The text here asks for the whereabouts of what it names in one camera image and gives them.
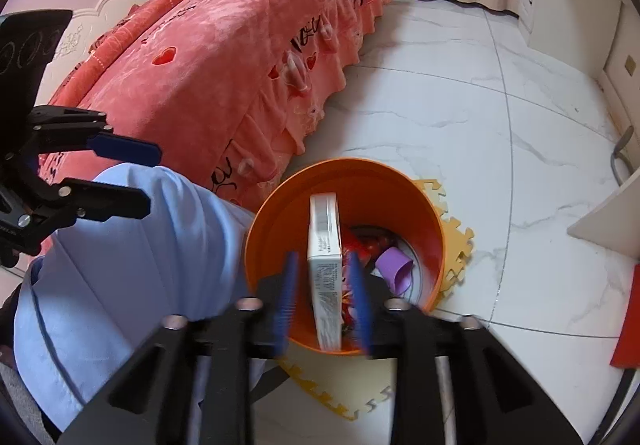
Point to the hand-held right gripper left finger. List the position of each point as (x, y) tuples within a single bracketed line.
[(284, 310)]

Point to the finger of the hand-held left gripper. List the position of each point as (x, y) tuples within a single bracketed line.
[(125, 150), (110, 205)]

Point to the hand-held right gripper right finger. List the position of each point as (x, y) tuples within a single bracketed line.
[(361, 310)]

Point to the printed white carton box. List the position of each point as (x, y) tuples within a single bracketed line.
[(325, 275)]

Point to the red cylindrical can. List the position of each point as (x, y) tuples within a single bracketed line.
[(367, 245)]

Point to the orange bin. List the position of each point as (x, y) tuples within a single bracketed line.
[(350, 180)]

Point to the light blue garment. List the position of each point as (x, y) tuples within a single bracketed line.
[(125, 250)]

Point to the purple cup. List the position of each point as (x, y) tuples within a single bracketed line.
[(395, 270)]

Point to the yellow foam mat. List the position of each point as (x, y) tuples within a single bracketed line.
[(457, 250)]

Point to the bed with pink blanket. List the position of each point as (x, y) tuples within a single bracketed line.
[(225, 50)]

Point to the red pillow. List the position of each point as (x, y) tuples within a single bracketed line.
[(165, 5)]

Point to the grey pants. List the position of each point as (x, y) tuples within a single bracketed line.
[(20, 400)]

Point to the white furniture panel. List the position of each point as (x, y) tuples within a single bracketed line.
[(610, 220)]

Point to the red paper sheet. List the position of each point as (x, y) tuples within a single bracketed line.
[(627, 320)]

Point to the white desk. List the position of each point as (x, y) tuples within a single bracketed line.
[(575, 0)]

